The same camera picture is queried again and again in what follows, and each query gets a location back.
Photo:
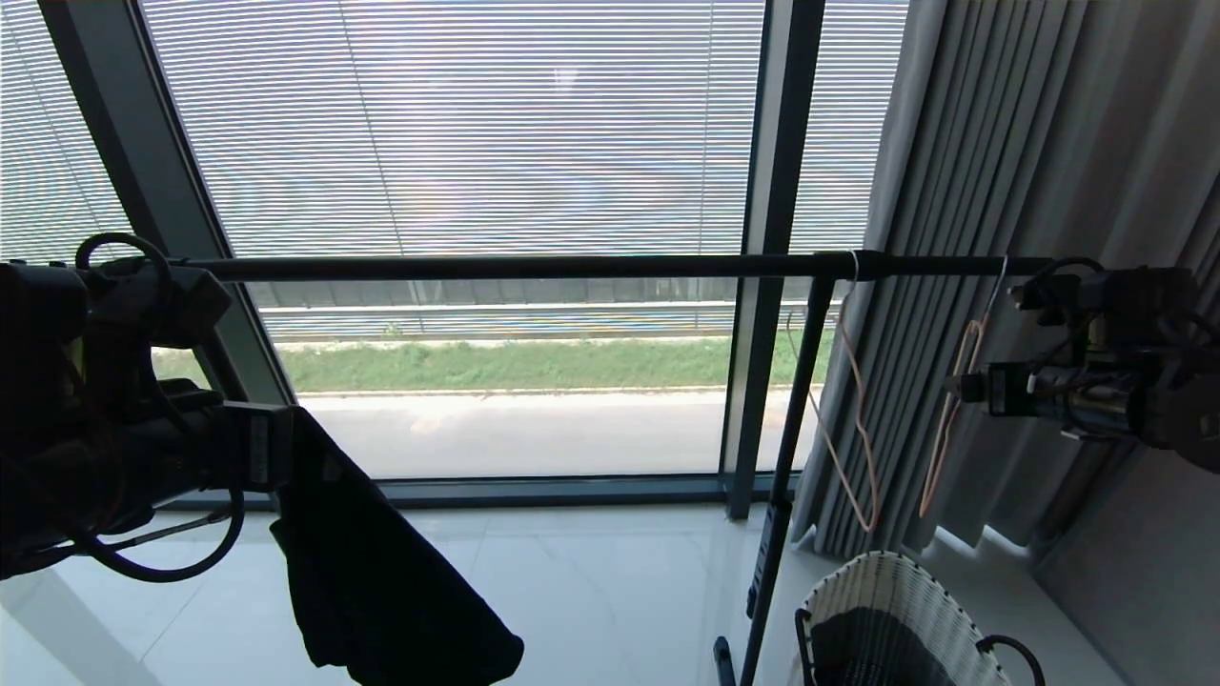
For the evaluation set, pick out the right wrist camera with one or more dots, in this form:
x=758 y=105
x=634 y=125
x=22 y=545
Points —
x=1134 y=291

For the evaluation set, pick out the grey curtain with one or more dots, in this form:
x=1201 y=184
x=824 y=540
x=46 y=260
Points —
x=1048 y=143

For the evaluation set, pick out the black clothes rack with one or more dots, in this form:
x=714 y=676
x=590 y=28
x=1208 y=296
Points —
x=524 y=267

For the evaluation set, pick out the black t-shirt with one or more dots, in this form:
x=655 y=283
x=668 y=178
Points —
x=381 y=572

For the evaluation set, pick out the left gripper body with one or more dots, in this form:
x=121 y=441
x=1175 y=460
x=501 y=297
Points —
x=253 y=448

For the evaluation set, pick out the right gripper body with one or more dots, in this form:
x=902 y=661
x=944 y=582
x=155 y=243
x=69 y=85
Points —
x=1025 y=391

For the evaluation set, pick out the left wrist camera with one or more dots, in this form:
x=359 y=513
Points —
x=162 y=305

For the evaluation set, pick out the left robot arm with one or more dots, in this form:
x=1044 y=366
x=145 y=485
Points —
x=57 y=429

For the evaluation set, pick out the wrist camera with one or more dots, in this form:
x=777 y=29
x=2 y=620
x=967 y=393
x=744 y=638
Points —
x=162 y=305
x=1134 y=291

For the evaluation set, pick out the pink clothes hanger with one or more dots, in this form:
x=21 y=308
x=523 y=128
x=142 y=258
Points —
x=865 y=448
x=934 y=467

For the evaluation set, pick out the white laundry basket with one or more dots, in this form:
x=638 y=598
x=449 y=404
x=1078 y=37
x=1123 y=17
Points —
x=886 y=591

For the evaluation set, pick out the window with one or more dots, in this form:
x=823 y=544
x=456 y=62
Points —
x=782 y=191

